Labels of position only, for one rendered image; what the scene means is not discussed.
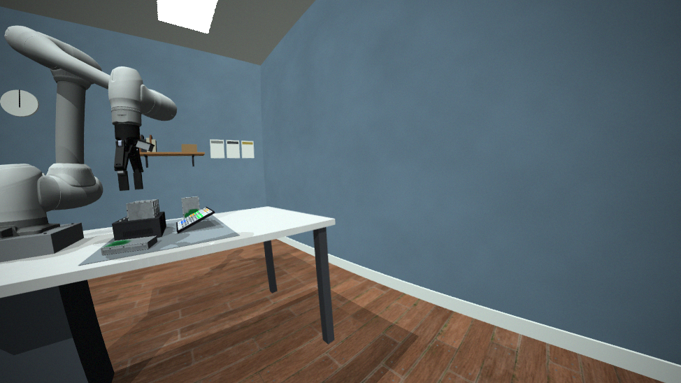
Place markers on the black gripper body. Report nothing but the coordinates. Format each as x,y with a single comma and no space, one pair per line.
127,132

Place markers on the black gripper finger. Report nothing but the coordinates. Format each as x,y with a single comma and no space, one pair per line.
137,168
121,162

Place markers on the black status display screen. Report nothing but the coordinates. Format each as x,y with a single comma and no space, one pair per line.
193,219

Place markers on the grey flat mat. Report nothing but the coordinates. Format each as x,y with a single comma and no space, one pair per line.
202,232

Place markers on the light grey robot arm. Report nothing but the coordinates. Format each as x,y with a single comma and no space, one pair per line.
25,194

